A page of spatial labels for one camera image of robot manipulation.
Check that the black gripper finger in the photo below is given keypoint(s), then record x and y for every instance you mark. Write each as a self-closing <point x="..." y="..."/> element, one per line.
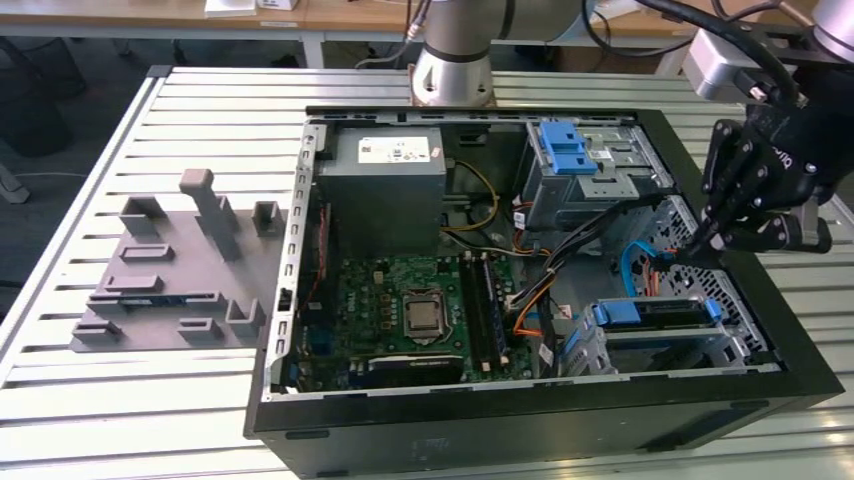
<point x="731" y="175"/>
<point x="768" y="235"/>

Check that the hard disk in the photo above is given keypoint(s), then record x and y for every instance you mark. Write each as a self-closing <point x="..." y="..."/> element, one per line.
<point x="617" y="314"/>

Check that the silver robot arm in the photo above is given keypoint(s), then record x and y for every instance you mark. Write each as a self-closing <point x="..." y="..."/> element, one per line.
<point x="454" y="45"/>

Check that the metal disk bay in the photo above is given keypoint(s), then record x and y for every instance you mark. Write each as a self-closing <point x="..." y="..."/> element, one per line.
<point x="668" y="336"/>

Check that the blue drive latch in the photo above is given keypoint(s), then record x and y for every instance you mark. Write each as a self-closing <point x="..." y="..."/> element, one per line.
<point x="564" y="147"/>

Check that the metal drive cage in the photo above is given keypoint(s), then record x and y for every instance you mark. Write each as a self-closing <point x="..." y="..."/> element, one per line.
<point x="548" y="200"/>

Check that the CPU socket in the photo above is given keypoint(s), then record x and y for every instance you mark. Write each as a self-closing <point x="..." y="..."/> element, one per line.
<point x="428" y="293"/>

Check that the black PC case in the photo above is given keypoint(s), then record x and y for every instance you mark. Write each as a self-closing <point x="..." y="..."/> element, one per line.
<point x="534" y="430"/>

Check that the grey power supply unit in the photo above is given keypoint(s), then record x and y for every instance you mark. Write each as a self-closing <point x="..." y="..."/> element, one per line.
<point x="381" y="210"/>

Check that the silver CPU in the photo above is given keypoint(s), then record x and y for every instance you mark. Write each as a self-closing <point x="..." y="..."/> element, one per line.
<point x="424" y="316"/>

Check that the black graphics card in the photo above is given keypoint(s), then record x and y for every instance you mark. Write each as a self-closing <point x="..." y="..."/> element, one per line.
<point x="414" y="367"/>

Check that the green motherboard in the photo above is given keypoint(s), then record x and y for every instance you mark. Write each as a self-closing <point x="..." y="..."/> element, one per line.
<point x="368" y="300"/>

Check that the small white box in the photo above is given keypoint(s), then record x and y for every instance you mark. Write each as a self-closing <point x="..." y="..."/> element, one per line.
<point x="275" y="4"/>

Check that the wooden desk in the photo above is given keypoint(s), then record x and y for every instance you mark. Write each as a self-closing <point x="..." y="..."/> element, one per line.
<point x="201" y="24"/>

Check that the grey parts rack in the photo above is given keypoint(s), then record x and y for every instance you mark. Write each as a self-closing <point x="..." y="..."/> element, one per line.
<point x="174" y="260"/>

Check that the green RAM stick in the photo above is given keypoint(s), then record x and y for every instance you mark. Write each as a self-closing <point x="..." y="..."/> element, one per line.
<point x="150" y="301"/>

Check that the black mesh bin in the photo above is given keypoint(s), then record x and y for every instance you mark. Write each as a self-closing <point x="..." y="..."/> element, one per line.
<point x="41" y="100"/>

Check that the grey stand foot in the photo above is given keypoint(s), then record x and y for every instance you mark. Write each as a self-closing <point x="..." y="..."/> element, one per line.
<point x="14" y="187"/>

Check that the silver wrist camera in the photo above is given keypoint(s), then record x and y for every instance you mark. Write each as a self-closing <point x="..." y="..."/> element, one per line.
<point x="717" y="65"/>

